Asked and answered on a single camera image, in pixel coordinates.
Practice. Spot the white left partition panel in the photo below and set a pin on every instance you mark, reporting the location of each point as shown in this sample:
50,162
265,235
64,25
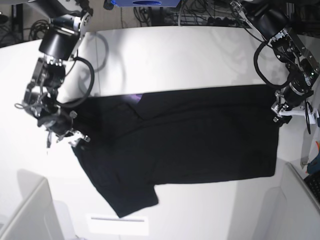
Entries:
38,216

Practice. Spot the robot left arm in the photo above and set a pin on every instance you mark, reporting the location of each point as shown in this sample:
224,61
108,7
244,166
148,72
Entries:
303,69

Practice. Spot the black keyboard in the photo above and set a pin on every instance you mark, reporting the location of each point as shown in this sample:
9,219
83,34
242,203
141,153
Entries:
313,183

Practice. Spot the white right partition panel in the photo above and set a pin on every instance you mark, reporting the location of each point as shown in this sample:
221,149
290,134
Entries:
289,211

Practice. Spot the black power strip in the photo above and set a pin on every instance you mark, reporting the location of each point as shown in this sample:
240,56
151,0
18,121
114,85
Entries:
225,22

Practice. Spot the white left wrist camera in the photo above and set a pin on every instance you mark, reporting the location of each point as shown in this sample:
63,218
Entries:
310,114

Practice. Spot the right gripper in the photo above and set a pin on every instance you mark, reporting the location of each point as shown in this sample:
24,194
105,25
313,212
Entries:
61,125

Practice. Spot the black T-shirt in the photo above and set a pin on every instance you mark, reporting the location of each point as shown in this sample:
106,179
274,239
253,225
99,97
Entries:
194,136

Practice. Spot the teal and orange tool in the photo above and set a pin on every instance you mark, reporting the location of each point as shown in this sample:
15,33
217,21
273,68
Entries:
314,166

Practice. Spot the white partition panel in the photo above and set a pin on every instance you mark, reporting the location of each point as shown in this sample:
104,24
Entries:
289,211
38,216

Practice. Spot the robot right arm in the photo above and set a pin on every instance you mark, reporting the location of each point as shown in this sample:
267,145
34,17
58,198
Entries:
68,21

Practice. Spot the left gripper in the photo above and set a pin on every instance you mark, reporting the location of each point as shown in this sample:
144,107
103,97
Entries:
287,105

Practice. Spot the blue bin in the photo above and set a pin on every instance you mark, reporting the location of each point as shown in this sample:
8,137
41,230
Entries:
146,3

